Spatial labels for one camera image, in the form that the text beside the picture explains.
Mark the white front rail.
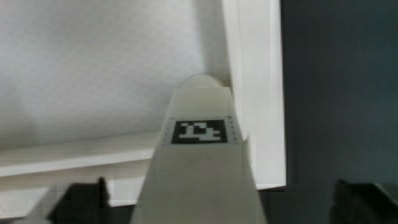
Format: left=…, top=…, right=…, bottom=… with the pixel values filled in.
left=0, top=160, right=149, bottom=218

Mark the white right side block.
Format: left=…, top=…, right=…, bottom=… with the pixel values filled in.
left=222, top=0, right=286, bottom=189

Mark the white desk tabletop tray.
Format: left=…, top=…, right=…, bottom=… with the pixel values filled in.
left=0, top=0, right=229, bottom=177

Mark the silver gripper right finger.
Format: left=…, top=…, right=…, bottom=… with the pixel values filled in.
left=329, top=180, right=398, bottom=224

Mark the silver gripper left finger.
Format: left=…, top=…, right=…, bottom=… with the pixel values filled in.
left=19, top=176, right=114, bottom=224

